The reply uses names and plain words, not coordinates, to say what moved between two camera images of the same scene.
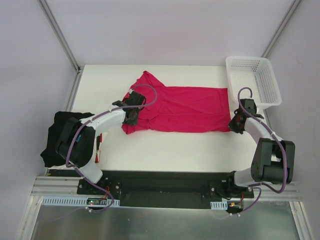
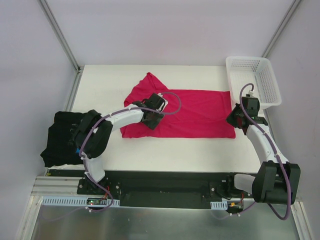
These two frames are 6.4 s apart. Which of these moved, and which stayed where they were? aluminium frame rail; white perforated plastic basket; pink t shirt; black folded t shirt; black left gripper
Moved: pink t shirt; black left gripper
Stayed: black folded t shirt; aluminium frame rail; white perforated plastic basket
